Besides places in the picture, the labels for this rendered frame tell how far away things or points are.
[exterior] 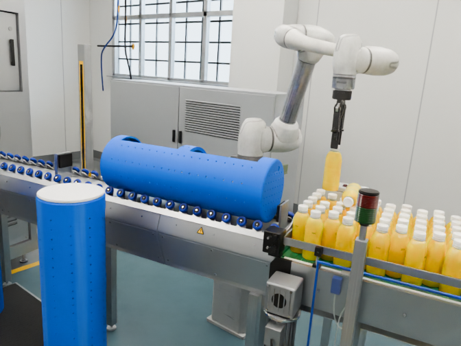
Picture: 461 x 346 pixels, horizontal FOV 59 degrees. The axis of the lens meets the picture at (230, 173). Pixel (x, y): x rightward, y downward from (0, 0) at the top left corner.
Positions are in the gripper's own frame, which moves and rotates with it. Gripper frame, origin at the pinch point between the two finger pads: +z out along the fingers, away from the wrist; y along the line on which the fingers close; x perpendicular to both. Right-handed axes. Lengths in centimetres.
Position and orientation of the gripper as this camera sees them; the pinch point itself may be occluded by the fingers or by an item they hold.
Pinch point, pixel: (336, 139)
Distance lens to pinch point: 173.6
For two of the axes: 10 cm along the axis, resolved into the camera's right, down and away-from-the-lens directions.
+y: -4.5, 1.9, -8.7
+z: -0.6, 9.7, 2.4
